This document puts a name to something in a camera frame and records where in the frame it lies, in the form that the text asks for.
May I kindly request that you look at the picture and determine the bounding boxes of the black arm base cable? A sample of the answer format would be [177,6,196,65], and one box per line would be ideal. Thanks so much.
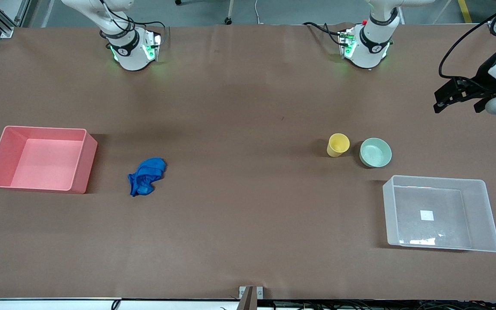
[134,21,167,35]
[303,22,344,46]

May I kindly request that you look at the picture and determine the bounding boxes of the yellow plastic cup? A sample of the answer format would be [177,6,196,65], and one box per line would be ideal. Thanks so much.
[327,133,350,158]

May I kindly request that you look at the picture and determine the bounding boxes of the black right arm base cable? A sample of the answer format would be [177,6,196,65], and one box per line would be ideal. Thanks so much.
[134,21,167,35]

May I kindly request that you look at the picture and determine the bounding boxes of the metal bracket with brown strip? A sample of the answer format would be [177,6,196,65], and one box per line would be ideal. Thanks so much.
[239,285,264,310]

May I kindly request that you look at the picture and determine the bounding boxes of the black left arm base cable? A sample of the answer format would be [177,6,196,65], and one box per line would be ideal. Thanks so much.
[303,22,344,46]

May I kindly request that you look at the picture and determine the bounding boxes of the pale green bowl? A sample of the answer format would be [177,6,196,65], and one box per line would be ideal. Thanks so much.
[359,137,392,168]

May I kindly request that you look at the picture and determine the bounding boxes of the clear plastic box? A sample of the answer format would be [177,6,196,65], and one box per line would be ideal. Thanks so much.
[382,175,496,253]

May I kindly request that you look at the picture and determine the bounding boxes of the blue cloth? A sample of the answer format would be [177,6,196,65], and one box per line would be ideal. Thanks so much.
[127,157,167,197]

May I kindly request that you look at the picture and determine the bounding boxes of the pink plastic bin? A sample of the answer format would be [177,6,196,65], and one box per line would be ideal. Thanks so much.
[0,126,98,194]

